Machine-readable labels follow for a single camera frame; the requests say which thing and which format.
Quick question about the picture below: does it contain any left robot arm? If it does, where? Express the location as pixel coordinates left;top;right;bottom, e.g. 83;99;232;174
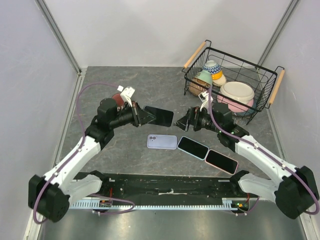
28;98;156;224

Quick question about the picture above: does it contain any pink phone case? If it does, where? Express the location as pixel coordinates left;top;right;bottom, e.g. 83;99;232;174
204;149;239;176

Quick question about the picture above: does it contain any pink floral mug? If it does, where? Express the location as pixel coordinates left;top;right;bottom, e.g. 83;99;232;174
111;93;125;107

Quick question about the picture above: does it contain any yellow white bowl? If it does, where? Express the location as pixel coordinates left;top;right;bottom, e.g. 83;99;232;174
211;70;227;87

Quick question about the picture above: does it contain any green bowl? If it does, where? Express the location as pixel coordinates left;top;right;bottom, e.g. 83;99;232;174
194;70;213;86

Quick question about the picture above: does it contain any brown bowl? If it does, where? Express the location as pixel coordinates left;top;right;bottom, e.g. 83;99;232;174
187;78;210;96

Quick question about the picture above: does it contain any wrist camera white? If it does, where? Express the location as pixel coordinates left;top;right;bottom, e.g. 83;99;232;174
117;85;136;107
198;91;213;111

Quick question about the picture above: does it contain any pink bowl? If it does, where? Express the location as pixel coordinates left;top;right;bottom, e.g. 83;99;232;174
216;94;254;113

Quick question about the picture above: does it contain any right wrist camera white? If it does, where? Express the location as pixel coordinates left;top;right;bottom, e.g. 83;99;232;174
198;91;213;111

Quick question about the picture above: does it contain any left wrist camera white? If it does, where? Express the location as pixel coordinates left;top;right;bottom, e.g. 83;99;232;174
117;85;136;107

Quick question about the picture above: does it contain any light blue phone case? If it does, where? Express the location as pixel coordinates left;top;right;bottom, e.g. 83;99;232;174
176;136;210;161

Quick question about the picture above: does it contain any slotted cable duct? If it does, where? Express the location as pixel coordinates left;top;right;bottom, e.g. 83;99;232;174
69;198;238;211

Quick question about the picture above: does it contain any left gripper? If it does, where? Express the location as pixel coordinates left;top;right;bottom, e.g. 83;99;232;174
109;100;156;129

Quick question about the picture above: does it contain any black wire basket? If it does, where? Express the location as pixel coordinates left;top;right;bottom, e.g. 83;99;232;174
182;40;285;123

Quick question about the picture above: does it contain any teal bowl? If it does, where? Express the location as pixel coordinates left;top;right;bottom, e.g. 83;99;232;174
233;100;257;117

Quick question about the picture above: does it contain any lavender phone case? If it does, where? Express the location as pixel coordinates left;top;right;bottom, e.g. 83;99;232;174
146;134;178;150

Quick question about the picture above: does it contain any blue patterned bowl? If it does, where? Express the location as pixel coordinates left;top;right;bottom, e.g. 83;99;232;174
202;60;222;75

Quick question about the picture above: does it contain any blue-edged black phone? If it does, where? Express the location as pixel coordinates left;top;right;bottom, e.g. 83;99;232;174
143;106;174;127

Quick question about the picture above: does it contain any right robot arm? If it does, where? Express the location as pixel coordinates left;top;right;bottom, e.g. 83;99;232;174
174;103;320;219

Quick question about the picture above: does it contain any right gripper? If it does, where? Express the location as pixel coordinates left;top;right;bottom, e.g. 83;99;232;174
172;105;222;133

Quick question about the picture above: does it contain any cream bowl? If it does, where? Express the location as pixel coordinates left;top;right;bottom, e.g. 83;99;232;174
220;81;255;102

